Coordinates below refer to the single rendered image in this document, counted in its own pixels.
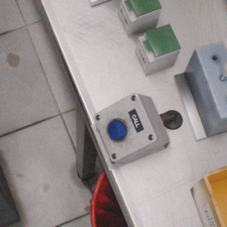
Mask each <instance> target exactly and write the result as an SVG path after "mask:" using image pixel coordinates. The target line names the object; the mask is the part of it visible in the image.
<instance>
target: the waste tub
mask: <svg viewBox="0 0 227 227"><path fill-rule="evenodd" d="M202 175H203V177H202V178H201V179H200V180H199V181H198V182H197V183H196V184H195V185H194V186H193V187H192V188H191V193H192V197H193V199H194V202H195V205H196V207H197V210H198V213H199V216H200V219H201V221H202V224H203V226H204V227H227V166H225V167H222V168H219V169H216V170H213V171H210V172H207V173H204V174H202Z"/></svg>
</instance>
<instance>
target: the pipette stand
mask: <svg viewBox="0 0 227 227"><path fill-rule="evenodd" d="M226 61H227V49H226V46H225V44H224V41H221V42H215V43H212V44H208V45H205V46H201V47H198V48H195V49H194V52H193V54H192V57H191V59H190V60H189V62H188V64H187V67H186V69H185V71H184V72H183V73H180V74H176V75H174V80H175V82H176V87H177V89H178V93H179V95H180V98H181V101H182V104H183V106H184V109H185V112H186V115H187V118H188V121H189V124H190V126H191V129H192V132H193V134H194V137H195V140H196V141H199V140H202V139H206V138H209V137H212V136H215V135H218V134H222V133H225V132H227V76H226V77H225V79H224V80H223V81H221V80H220V78H221V77H222V74H223V73H224V72H225V69H224V67H223V65H224V64H225V62H226Z"/></svg>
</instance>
